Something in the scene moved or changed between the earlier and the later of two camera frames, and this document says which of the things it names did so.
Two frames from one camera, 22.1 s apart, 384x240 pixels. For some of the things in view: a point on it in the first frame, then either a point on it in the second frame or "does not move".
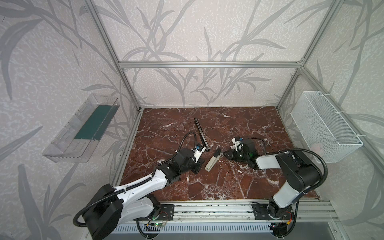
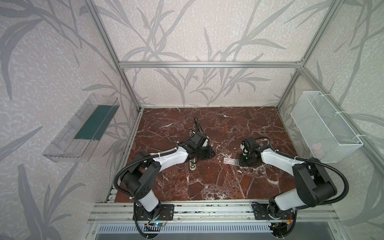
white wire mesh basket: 324,131 does not move
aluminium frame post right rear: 335,7 does not move
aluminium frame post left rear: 110,46 does not move
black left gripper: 195,159 to 205,151
